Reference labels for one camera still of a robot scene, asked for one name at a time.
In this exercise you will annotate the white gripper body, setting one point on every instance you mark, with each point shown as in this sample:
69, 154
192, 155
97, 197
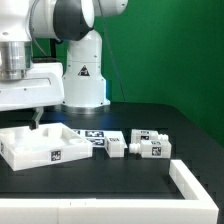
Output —
43, 86

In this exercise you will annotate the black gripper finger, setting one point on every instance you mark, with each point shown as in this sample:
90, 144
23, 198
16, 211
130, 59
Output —
34, 123

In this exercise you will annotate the white square tabletop tray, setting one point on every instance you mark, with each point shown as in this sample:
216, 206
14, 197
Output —
23, 148

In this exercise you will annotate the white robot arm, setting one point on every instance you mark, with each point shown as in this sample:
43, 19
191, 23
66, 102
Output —
50, 55

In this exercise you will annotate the white tag sheet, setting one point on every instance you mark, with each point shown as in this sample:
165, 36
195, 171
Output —
97, 137

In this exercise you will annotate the white L-shaped corner fence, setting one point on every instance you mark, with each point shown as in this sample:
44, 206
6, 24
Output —
195, 207

